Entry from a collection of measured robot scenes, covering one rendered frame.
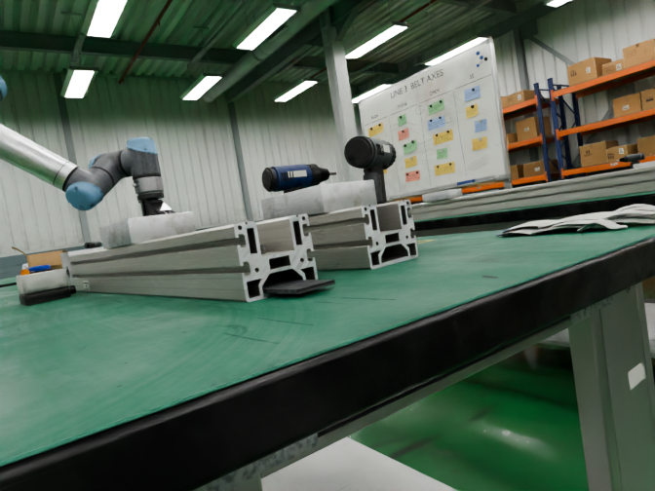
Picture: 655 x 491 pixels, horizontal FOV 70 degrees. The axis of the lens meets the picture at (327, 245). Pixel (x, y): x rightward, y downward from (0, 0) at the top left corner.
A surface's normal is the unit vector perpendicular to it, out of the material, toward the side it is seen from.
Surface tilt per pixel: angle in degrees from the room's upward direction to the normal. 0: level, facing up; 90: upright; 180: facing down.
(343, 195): 90
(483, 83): 90
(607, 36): 90
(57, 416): 0
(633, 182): 90
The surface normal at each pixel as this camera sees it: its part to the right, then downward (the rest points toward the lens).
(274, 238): -0.76, 0.15
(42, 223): 0.57, -0.04
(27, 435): -0.15, -0.99
